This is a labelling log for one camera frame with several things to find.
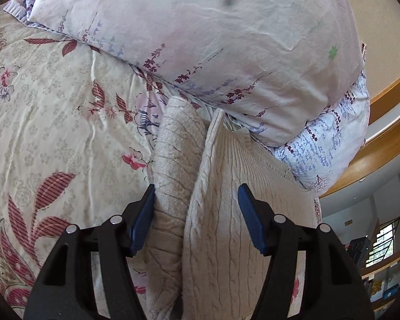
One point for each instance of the blue floral pillow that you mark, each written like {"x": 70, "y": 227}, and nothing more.
{"x": 330, "y": 146}

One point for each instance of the pink floral pillow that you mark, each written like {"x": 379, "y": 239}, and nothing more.
{"x": 203, "y": 40}

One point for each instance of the window with grille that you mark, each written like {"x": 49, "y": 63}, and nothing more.
{"x": 385, "y": 243}

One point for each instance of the wooden headboard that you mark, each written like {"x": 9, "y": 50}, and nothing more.
{"x": 380, "y": 146}

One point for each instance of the black box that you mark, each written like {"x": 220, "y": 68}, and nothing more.
{"x": 358, "y": 250}

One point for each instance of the wooden shelf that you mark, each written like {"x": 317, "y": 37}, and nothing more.
{"x": 386, "y": 283}

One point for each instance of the cream floral bedspread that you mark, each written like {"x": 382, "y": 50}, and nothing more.
{"x": 53, "y": 123}

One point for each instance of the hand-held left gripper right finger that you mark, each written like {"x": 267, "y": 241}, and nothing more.
{"x": 253, "y": 220}

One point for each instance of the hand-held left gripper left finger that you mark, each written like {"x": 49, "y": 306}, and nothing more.
{"x": 142, "y": 220}

